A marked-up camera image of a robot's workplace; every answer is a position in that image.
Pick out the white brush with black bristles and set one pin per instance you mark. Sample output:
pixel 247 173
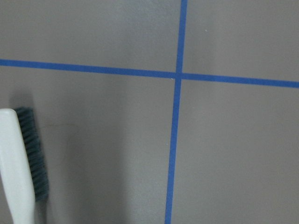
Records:
pixel 22 166

